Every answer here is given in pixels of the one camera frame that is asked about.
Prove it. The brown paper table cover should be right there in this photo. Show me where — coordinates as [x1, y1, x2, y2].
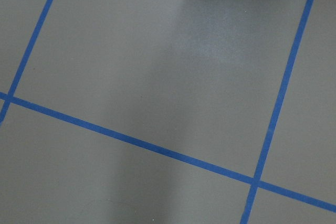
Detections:
[1, 0, 335, 223]

